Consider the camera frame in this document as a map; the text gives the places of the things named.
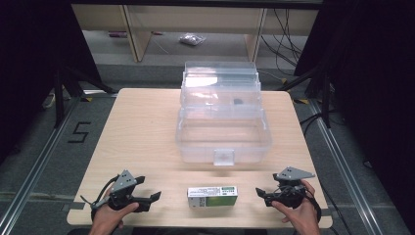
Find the light wooden shelf unit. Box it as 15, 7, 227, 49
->
70, 3, 320, 64

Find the white cable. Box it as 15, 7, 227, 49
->
41, 92, 57, 110

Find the green and white carton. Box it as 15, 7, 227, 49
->
186, 185, 239, 210

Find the person's right hand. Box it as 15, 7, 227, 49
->
271, 179, 323, 235

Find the bundle of black cables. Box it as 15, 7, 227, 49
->
259, 8, 305, 69

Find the black metal stand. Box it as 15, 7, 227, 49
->
276, 64, 333, 129
53, 64, 119, 129

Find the black curtain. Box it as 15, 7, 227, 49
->
293, 0, 415, 227
0, 0, 103, 165

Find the person's left hand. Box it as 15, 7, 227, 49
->
88, 192, 141, 235

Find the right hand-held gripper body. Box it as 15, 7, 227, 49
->
264, 166, 317, 210

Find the black floor cable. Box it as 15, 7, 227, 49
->
299, 112, 325, 137

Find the clear plastic storage box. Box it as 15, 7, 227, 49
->
175, 60, 274, 167

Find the clear plastic bag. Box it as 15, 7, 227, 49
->
178, 32, 208, 47

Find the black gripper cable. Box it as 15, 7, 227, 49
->
80, 175, 120, 220
304, 188, 323, 224

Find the metal floor rail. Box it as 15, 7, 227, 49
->
0, 95, 83, 235
307, 99, 390, 235

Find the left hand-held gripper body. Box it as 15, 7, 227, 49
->
91, 168, 153, 213

